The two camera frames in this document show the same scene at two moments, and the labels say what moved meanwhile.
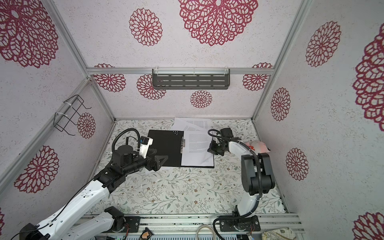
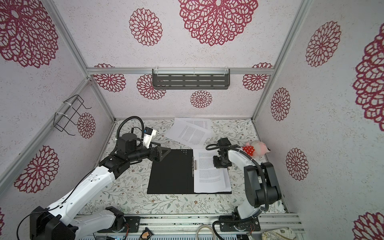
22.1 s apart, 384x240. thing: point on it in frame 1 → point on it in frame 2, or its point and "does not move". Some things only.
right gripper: [211, 148] → [217, 164]
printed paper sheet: [195, 152] → [207, 178]
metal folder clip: [183, 144] → [193, 166]
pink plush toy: [259, 147] does not move
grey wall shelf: [190, 78] does not move
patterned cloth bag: [283, 233] does not move
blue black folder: [170, 143] → [174, 174]
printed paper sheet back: [190, 124] → [188, 135]
